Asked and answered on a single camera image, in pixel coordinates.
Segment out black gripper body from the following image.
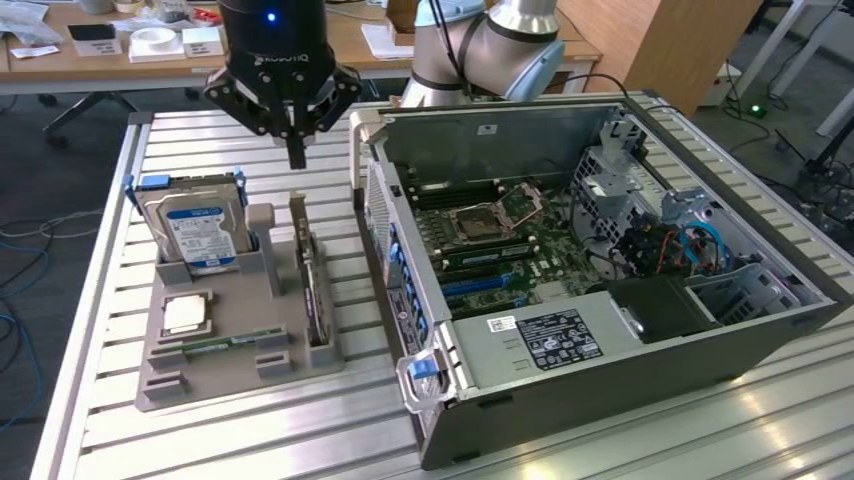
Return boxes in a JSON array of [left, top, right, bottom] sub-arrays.
[[219, 0, 338, 109]]

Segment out white box red dot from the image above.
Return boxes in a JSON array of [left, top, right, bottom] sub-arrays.
[[705, 62, 743, 109]]

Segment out silver perforated drive cage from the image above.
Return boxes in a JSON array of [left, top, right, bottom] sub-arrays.
[[570, 117, 675, 281]]

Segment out grey open PC case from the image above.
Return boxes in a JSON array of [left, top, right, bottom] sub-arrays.
[[350, 97, 854, 472]]

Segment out silver CPU chip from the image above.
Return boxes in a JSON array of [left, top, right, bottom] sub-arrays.
[[163, 297, 208, 334]]

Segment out blue expansion slot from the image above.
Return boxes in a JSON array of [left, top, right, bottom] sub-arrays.
[[441, 273, 517, 297]]

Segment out silver drive bracket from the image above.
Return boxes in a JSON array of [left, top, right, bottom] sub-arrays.
[[659, 187, 722, 229]]

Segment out black RAM slot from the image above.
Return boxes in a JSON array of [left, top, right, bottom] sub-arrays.
[[418, 198, 503, 211]]

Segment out white paper stack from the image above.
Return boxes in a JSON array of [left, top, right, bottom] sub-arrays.
[[359, 22, 419, 61]]

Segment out metal socket cover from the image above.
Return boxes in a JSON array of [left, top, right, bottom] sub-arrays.
[[491, 180, 547, 232]]

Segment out wooden cabinet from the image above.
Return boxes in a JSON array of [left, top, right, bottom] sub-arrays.
[[553, 0, 766, 116]]

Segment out wooden desk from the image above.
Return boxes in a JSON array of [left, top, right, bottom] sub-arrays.
[[0, 0, 232, 97], [324, 9, 606, 96]]

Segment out green motherboard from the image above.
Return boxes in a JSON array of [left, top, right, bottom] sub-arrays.
[[399, 174, 622, 321]]

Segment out clear plastic bag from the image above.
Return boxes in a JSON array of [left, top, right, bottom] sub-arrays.
[[0, 2, 66, 47]]

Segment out black cable bundle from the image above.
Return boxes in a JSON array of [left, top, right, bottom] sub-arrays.
[[617, 224, 689, 279]]

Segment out blue floor cable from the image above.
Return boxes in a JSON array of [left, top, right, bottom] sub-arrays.
[[0, 239, 52, 431]]

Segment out grey power supply unit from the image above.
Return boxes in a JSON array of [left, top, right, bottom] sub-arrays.
[[453, 292, 642, 391]]

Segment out white cube box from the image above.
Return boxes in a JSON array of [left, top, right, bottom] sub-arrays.
[[180, 27, 223, 58]]

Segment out clear bag dark parts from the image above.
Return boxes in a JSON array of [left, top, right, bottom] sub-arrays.
[[143, 0, 196, 25]]

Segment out flat white box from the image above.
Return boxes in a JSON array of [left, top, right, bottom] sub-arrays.
[[127, 42, 188, 64]]

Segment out black and white box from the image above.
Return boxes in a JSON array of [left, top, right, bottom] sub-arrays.
[[66, 23, 123, 57]]

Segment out black equipment stand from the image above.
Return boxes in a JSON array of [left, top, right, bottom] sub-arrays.
[[773, 127, 854, 226]]

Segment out CPU socket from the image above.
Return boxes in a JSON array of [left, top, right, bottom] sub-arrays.
[[450, 204, 515, 246]]

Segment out graphics card with fan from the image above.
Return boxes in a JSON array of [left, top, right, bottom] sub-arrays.
[[287, 189, 334, 351]]

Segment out white table frame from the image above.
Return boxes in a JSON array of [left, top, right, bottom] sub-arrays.
[[726, 0, 854, 139]]

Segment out silver disk bay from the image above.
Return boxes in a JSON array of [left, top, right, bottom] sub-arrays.
[[683, 262, 802, 326]]

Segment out dark office chair base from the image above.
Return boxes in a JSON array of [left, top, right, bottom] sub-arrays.
[[36, 89, 202, 150]]

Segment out green RAM stick with label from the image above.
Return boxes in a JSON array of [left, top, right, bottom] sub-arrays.
[[439, 242, 539, 266]]

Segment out hard disk blue carrier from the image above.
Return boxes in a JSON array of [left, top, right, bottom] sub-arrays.
[[123, 169, 252, 276]]

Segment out white tape roll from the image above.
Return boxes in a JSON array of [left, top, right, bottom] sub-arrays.
[[131, 27, 176, 51]]

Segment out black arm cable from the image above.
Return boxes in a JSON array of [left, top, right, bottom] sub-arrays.
[[426, 0, 470, 96]]

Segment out black power cable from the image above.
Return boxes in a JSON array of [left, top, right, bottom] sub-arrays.
[[550, 73, 675, 109]]

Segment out grey parts rack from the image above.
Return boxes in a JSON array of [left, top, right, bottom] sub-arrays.
[[132, 202, 348, 414]]

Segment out brown cardboard box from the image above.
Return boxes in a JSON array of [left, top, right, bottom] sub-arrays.
[[386, 0, 421, 34]]

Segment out light blue wire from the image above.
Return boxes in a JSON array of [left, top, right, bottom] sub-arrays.
[[683, 219, 735, 274]]

